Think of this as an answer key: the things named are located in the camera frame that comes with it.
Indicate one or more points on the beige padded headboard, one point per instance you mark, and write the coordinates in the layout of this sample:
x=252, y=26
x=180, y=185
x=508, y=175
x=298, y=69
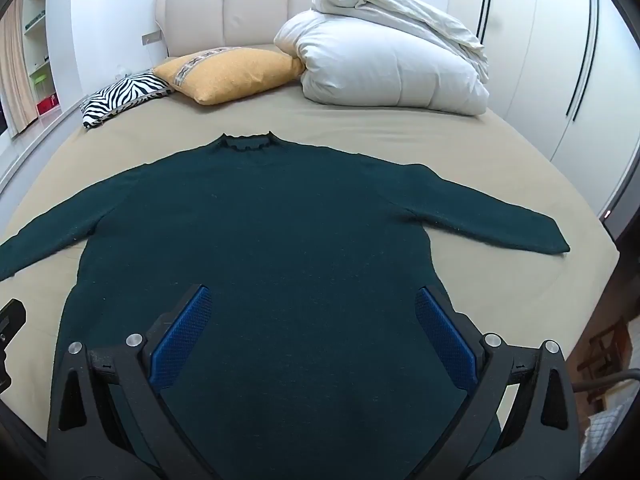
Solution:
x=250, y=10

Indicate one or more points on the green container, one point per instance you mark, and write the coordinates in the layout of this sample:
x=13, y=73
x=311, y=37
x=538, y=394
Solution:
x=39, y=79

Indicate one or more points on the wooden chair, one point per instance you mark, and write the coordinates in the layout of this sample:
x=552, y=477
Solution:
x=600, y=355

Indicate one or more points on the wall socket plate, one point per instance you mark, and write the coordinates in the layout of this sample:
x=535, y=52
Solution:
x=152, y=37

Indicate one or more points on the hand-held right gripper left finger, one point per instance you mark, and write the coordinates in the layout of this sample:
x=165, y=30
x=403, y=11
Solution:
x=182, y=331

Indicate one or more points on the white cloth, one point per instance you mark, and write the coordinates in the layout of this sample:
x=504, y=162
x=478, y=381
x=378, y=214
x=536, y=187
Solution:
x=610, y=440

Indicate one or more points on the zebra print pillow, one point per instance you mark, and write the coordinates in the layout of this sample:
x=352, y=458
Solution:
x=125, y=95

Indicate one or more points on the white wall shelf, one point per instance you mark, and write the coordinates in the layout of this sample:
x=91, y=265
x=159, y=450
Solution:
x=37, y=35

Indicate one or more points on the white folded duvet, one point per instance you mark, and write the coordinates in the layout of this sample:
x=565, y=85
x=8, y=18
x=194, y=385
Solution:
x=380, y=65

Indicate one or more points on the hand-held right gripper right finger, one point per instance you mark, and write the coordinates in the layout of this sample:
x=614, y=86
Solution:
x=445, y=336

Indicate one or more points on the white wardrobe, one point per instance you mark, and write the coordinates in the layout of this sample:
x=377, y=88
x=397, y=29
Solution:
x=540, y=60

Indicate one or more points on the red box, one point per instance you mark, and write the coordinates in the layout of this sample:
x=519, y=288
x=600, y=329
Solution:
x=47, y=106

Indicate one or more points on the dark green sweater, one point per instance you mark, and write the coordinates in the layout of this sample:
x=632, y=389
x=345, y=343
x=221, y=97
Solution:
x=280, y=240

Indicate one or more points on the yellow pillow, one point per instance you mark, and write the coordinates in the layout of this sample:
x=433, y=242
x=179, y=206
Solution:
x=235, y=77

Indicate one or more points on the beige striped curtain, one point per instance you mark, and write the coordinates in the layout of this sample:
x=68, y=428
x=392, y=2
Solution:
x=17, y=75

